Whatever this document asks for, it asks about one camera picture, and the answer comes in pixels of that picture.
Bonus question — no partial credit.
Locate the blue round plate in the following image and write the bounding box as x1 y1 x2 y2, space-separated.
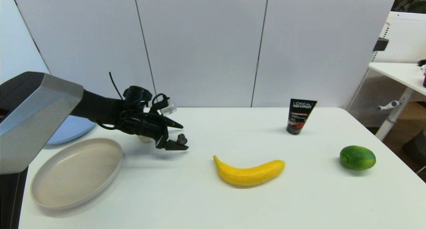
46 115 97 145

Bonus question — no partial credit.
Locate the yellow banana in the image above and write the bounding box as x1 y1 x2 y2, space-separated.
213 155 286 186

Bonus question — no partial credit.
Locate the beige oval plate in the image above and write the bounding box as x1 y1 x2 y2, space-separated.
31 137 124 210

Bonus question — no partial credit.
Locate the black face wash tube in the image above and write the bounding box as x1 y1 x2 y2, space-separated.
286 99 318 135

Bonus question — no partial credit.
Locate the green lime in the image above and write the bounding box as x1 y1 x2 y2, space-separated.
339 145 376 171

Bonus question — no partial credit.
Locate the black clamp on panel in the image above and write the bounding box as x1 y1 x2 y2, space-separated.
373 37 389 52

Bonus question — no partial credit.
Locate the white side desk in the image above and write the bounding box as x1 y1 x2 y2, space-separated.
368 62 426 142

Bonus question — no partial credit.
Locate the white pegboard panel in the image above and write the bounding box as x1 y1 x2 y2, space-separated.
346 11 426 128

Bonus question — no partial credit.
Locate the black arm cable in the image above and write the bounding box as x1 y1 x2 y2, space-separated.
96 72 168 136

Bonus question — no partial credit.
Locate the white desk crank handle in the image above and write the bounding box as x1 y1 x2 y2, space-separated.
377 101 399 112

